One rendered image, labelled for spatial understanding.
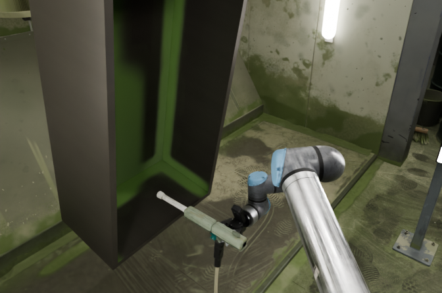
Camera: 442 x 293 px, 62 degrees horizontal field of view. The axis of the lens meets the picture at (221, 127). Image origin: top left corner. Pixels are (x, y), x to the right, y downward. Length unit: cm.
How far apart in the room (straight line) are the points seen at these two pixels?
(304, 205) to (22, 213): 166
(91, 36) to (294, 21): 232
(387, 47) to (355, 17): 31
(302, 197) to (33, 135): 172
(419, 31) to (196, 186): 178
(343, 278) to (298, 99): 247
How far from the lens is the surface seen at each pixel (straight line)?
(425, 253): 247
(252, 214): 170
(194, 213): 160
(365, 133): 313
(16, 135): 236
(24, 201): 232
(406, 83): 290
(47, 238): 237
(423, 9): 277
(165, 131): 190
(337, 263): 96
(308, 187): 107
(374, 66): 293
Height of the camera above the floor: 163
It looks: 28 degrees down
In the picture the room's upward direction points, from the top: 1 degrees counter-clockwise
